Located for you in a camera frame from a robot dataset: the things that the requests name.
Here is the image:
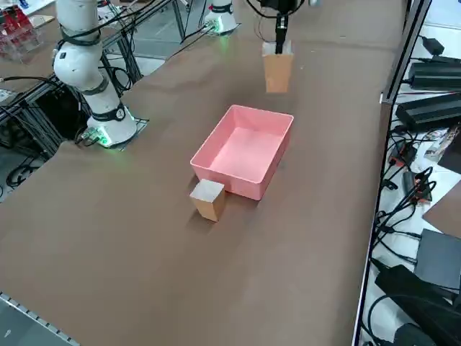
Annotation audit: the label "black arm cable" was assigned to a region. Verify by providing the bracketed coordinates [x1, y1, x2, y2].
[57, 21, 104, 48]

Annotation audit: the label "aluminium table edge rail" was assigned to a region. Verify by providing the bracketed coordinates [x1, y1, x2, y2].
[0, 290, 79, 346]

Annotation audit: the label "clear acrylic shelf, red packets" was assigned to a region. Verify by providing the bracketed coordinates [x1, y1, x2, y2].
[0, 6, 46, 64]

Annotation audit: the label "black equipment rack frame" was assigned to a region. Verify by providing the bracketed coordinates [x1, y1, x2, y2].
[0, 74, 91, 159]

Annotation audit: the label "pink plastic tray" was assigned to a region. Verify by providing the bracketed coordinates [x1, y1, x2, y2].
[189, 104, 295, 202]

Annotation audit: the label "black red connector block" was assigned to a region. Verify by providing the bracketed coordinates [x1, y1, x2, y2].
[391, 146, 418, 167]

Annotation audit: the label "flat dark grey box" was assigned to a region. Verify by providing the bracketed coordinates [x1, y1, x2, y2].
[413, 229, 461, 289]

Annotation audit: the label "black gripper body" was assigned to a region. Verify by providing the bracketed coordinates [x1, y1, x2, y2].
[259, 0, 300, 14]

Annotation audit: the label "small black power adapter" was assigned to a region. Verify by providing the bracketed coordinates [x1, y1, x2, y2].
[421, 35, 446, 57]

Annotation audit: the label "large black power adapter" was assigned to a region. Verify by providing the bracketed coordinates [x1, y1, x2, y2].
[408, 56, 461, 91]
[395, 92, 461, 133]

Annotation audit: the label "brown board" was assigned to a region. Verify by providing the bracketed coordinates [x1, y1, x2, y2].
[421, 179, 461, 235]

